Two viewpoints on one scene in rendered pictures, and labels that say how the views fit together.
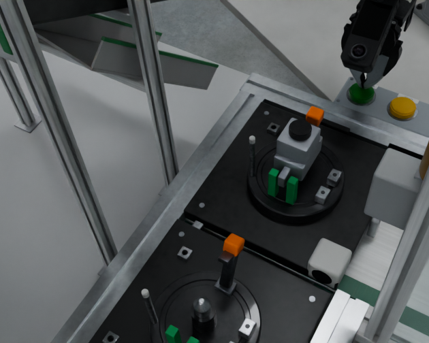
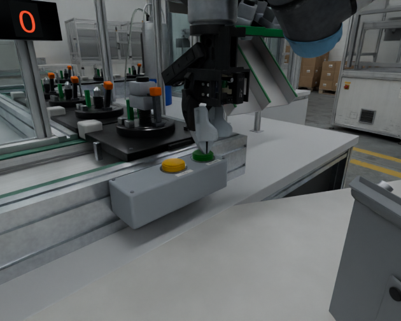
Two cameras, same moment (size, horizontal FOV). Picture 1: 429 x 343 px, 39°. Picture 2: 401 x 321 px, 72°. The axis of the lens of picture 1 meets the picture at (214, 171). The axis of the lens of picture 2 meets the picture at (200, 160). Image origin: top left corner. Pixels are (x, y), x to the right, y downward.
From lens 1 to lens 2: 1.20 m
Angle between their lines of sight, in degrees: 79
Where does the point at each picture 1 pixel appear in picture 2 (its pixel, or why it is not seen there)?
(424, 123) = (150, 172)
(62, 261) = not seen: hidden behind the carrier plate
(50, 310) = not seen: hidden behind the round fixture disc
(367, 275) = (79, 158)
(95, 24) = (242, 61)
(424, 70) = (278, 276)
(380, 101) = (190, 163)
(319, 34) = (343, 216)
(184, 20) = not seen: outside the picture
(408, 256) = (23, 42)
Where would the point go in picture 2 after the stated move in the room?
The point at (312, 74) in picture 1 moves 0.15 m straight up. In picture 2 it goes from (281, 201) to (289, 131)
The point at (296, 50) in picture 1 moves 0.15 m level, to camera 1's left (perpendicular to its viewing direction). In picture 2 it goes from (316, 200) to (305, 172)
